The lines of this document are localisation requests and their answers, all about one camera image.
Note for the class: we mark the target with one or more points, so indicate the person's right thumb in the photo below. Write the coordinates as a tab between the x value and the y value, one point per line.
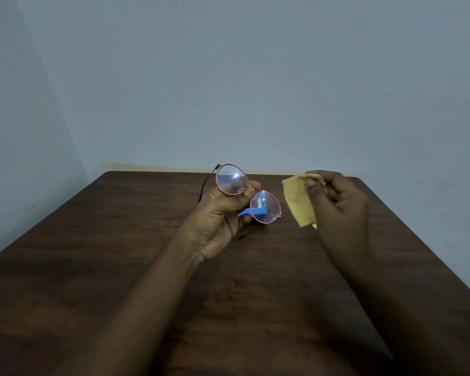
314	195

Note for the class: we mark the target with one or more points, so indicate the person's right forearm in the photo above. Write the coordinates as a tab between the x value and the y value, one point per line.
415	317

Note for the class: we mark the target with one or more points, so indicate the person's left forearm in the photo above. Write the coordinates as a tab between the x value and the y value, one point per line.
133	313

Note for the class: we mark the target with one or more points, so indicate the person's right hand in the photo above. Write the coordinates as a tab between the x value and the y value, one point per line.
344	219

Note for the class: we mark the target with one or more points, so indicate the blue plastic object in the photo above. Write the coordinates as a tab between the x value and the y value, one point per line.
254	211

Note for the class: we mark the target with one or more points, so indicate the person's left hand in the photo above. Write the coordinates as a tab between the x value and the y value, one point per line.
213	227

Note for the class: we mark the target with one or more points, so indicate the pink round-framed eyeglasses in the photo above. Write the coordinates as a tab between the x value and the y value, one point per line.
239	191

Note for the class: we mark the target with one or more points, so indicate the person's left thumb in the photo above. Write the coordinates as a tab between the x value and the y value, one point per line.
239	197

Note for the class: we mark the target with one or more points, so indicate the yellow cleaning cloth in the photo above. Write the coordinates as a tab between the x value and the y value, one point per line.
299	201

